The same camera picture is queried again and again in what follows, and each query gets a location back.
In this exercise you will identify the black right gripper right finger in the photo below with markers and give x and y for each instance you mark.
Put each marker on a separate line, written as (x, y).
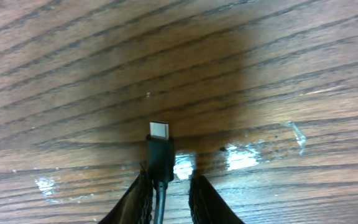
(207, 206)

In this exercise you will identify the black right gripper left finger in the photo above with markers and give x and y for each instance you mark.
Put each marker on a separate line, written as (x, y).
(135, 206)

